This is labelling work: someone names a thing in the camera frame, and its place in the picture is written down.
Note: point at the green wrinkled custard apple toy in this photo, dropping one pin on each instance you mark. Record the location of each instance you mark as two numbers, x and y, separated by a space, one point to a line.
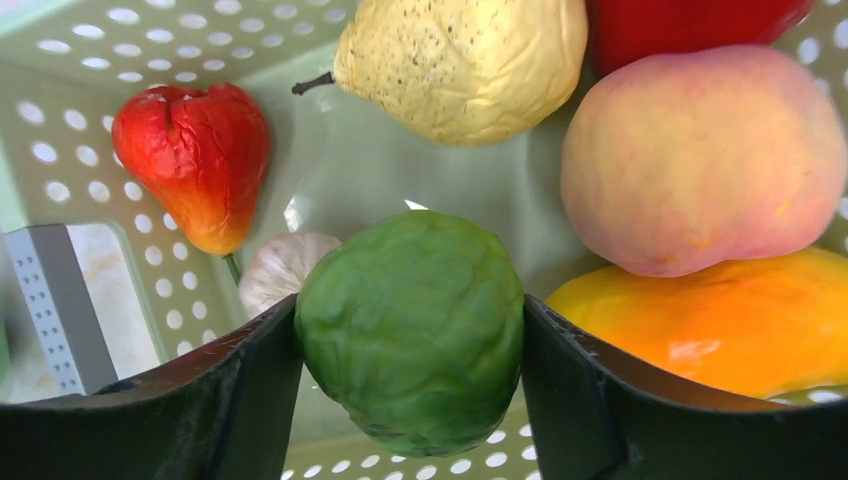
415 327

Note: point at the yellow pear toy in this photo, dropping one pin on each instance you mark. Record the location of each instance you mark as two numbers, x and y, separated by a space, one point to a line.
462 73

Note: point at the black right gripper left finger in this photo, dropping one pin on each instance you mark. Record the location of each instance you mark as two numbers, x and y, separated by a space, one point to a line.
222 411

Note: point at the red bell pepper toy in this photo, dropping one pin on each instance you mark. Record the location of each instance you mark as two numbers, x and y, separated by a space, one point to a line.
623 31

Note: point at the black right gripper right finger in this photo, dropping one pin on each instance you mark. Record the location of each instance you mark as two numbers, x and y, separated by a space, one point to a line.
597 412

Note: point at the white garlic toy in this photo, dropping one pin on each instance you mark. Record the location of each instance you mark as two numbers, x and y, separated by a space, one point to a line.
280 268

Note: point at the red wax apple toy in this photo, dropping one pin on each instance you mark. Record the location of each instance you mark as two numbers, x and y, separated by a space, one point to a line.
203 155

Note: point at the green perforated plastic basket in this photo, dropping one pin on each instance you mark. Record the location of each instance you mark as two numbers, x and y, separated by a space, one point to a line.
110 287

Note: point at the orange mango toy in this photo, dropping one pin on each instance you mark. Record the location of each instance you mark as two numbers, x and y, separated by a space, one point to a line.
759 327

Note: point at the peach toy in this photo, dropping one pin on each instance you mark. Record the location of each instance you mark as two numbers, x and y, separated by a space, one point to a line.
680 161

